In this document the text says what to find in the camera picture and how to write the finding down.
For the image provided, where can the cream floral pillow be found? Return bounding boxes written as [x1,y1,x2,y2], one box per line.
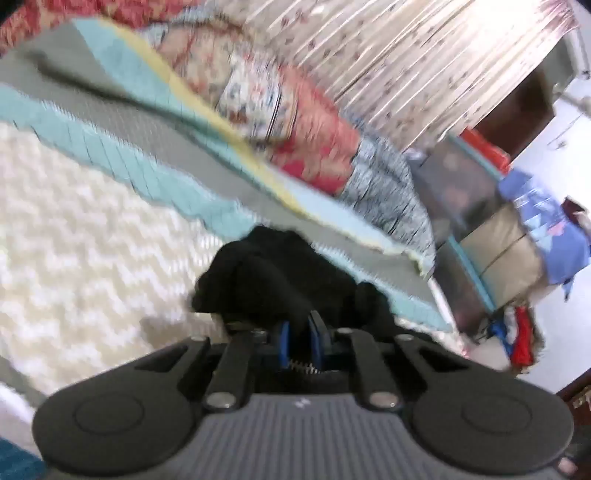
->
[150,28,289,151]

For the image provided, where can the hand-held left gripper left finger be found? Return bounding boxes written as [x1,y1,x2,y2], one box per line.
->
[134,320,291,411]

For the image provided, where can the blue printed cloth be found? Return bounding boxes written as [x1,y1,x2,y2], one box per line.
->
[498,170,591,302]

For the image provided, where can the black pants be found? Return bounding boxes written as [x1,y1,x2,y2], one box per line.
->
[191,225,398,344]

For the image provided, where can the small red floral pillow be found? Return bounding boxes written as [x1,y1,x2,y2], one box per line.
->
[270,69,362,195]

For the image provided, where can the dark wooden door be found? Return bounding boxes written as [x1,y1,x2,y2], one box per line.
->
[475,46,556,160]

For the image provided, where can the patterned zigzag bedspread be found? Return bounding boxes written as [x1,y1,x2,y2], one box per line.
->
[0,18,455,480]

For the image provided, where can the grey storage box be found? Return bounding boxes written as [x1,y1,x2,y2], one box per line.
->
[410,134,509,246]

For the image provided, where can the red cloth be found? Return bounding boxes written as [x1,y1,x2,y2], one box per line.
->
[503,305,537,366]

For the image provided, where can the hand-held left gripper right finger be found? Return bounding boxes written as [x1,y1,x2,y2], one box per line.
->
[309,311,467,411]

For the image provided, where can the blue white patterned pillow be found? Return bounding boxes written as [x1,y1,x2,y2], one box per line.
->
[341,137,437,278]

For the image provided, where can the leaf print curtain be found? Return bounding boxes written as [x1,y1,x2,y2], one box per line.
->
[249,0,574,154]

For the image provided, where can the large red floral pillow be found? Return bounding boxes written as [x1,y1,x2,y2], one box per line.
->
[0,0,204,52]

